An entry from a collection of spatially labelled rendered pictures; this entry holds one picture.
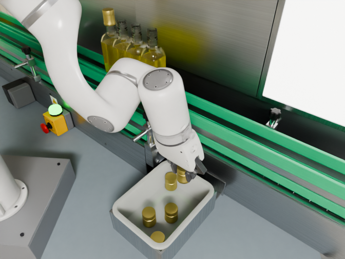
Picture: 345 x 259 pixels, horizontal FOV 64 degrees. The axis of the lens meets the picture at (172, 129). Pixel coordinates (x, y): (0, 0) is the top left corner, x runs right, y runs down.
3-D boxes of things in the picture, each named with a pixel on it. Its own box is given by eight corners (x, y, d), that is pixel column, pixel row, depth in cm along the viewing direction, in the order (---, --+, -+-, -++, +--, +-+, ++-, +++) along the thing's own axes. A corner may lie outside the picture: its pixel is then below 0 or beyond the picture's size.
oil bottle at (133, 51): (153, 102, 95) (150, 40, 81) (141, 109, 91) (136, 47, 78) (142, 95, 97) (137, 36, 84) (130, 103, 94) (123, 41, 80)
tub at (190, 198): (215, 207, 77) (218, 187, 71) (161, 271, 64) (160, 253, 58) (167, 176, 86) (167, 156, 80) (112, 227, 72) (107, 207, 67)
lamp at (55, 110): (65, 112, 99) (63, 105, 97) (54, 118, 97) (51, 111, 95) (58, 107, 101) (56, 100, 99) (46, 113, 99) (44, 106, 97)
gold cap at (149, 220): (149, 230, 70) (148, 220, 67) (139, 222, 72) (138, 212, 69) (159, 221, 72) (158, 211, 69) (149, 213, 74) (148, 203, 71)
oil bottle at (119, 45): (141, 96, 97) (136, 36, 84) (130, 103, 94) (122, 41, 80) (130, 90, 100) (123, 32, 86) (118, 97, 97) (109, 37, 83)
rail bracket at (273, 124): (279, 142, 79) (292, 104, 71) (268, 155, 75) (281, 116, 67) (266, 136, 81) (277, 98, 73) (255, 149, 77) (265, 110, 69)
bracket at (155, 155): (175, 151, 85) (175, 134, 81) (154, 169, 80) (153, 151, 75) (167, 146, 87) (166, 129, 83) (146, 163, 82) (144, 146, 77)
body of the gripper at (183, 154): (204, 124, 52) (208, 155, 61) (163, 104, 57) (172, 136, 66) (180, 152, 49) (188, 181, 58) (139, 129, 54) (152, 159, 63)
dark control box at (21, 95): (36, 102, 118) (30, 84, 112) (18, 110, 113) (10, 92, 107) (26, 94, 122) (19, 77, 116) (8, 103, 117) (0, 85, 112)
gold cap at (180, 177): (185, 186, 66) (185, 174, 63) (173, 179, 68) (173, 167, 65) (193, 177, 68) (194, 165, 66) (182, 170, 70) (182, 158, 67)
